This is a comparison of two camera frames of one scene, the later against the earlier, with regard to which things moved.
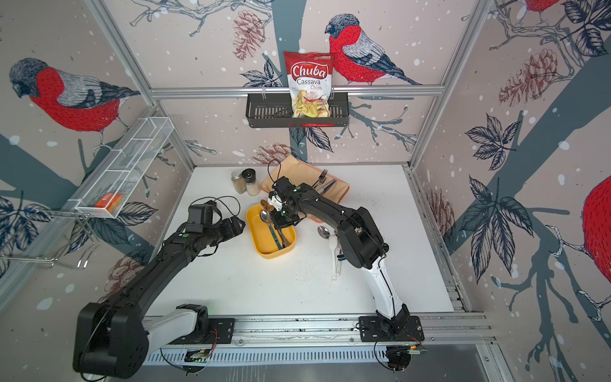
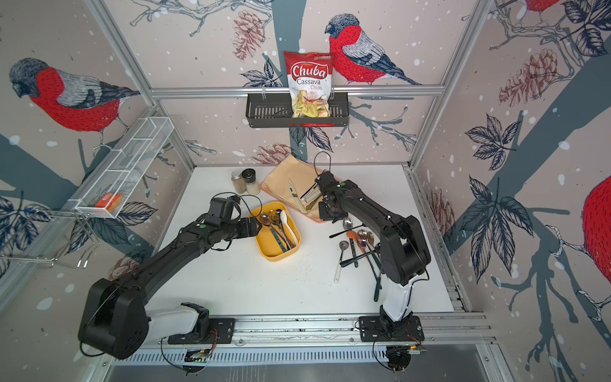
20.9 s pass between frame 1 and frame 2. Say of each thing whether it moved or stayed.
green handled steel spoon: stayed
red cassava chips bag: stayed
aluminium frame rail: stayed
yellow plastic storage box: stayed
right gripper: moved
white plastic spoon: moved
